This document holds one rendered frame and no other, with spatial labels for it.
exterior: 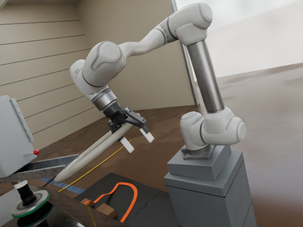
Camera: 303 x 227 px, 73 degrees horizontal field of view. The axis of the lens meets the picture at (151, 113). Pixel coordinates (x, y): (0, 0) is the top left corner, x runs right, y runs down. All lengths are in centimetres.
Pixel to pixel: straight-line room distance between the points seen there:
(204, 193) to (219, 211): 12
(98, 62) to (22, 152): 92
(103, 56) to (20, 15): 678
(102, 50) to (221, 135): 76
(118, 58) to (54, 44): 684
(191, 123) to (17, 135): 103
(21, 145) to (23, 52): 572
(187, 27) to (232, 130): 56
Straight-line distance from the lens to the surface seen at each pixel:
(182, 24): 108
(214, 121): 113
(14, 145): 143
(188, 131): 127
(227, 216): 136
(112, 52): 68
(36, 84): 693
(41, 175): 129
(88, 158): 81
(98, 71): 69
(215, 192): 127
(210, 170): 125
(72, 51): 772
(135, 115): 80
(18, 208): 160
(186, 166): 132
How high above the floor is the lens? 155
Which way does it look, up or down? 14 degrees down
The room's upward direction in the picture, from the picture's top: 17 degrees counter-clockwise
